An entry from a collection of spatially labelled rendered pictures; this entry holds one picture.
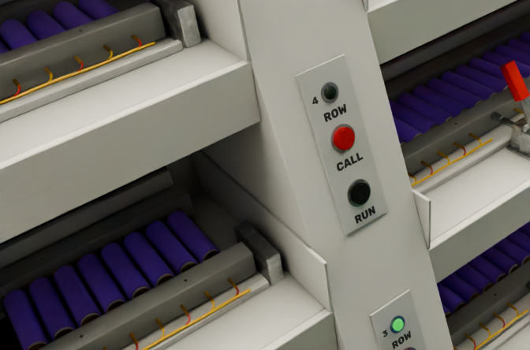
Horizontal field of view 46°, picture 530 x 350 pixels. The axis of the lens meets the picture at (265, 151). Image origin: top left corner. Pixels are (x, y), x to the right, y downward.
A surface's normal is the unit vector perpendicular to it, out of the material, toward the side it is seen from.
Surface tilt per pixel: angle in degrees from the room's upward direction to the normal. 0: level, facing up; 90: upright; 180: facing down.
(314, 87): 90
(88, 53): 108
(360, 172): 90
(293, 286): 18
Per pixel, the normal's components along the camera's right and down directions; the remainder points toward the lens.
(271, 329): -0.14, -0.81
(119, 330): 0.52, 0.43
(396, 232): 0.47, 0.14
